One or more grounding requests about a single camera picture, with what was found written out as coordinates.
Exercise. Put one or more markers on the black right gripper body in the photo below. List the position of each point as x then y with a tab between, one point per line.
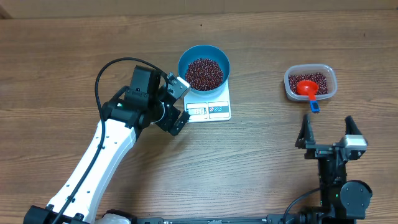
328	172

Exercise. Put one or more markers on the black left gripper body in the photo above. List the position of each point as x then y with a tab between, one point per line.
168	118

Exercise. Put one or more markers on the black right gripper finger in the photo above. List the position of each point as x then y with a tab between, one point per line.
306	136
351	127

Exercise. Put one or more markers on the red measuring scoop blue handle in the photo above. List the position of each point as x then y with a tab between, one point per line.
309	88

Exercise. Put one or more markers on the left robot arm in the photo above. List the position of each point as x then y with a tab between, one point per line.
149	99

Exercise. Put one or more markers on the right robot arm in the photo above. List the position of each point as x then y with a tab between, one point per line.
341	200

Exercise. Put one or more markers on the white digital kitchen scale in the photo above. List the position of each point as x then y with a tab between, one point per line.
208	107

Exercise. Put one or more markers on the red beans in bowl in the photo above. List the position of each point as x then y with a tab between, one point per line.
204	74

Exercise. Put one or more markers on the teal plastic bowl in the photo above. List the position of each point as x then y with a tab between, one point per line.
204	51

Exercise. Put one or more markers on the red adzuki beans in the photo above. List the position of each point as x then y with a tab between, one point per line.
317	77

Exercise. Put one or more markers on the clear plastic food container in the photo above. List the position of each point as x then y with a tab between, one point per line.
326	70

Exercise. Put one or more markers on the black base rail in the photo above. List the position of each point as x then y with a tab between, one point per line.
217	220

